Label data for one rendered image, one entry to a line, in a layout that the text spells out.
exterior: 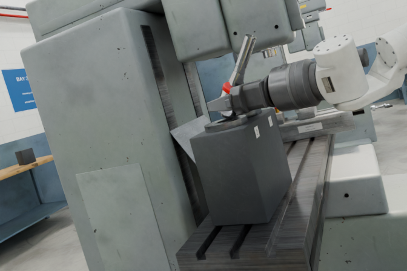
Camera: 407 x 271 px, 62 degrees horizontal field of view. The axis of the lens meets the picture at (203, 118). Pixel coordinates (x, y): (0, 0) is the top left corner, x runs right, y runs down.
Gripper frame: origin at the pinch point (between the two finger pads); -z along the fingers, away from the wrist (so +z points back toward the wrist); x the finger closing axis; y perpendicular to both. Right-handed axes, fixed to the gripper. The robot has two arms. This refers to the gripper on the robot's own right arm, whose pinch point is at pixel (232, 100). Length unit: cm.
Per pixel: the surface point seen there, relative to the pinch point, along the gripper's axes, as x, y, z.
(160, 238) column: -13, 43, -52
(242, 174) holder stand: 9.7, 13.4, 4.2
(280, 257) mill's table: 17.4, 24.7, 12.5
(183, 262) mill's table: 21.7, 25.0, -4.8
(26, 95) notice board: -192, -59, -480
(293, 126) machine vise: -53, 18, -12
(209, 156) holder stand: 10.7, 9.1, -1.5
